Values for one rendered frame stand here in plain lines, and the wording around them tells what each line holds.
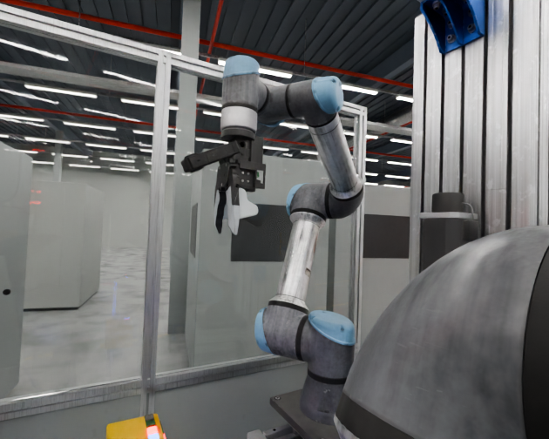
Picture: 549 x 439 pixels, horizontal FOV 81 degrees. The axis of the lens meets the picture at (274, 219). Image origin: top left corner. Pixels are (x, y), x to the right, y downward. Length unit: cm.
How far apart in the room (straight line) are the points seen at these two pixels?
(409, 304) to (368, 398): 5
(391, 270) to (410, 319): 425
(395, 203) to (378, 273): 94
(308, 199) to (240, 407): 78
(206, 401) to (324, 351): 57
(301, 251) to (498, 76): 60
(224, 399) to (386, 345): 113
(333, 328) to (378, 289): 354
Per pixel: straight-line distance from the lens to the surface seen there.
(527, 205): 73
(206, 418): 130
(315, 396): 88
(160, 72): 119
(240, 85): 69
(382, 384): 19
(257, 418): 139
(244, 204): 63
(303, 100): 72
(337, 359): 84
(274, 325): 88
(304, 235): 96
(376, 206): 426
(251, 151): 68
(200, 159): 63
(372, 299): 431
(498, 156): 77
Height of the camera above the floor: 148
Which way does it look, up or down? 2 degrees up
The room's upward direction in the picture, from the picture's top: 2 degrees clockwise
